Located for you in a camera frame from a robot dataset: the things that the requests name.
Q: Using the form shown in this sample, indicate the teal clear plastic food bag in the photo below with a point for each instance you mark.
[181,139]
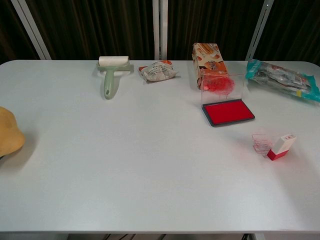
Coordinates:
[280,77]

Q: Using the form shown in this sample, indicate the red ink stamp pad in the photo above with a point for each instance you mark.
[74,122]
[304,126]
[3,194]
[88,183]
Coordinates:
[228,111]

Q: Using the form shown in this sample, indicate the grey slotted metal frame post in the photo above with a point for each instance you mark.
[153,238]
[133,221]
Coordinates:
[258,28]

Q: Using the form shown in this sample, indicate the yellow rounded hat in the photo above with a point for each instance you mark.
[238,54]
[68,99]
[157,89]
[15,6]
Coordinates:
[8,132]

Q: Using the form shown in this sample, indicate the crumpled white snack packet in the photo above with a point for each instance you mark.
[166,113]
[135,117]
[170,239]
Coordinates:
[157,71]

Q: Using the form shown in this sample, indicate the white and red stamp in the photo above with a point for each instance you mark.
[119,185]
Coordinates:
[281,147]

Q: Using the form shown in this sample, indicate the orange printed carton box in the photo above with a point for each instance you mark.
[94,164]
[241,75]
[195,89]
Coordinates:
[208,62]

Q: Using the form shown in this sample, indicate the white centre frame post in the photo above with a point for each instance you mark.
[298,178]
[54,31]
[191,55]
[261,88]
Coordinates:
[160,28]

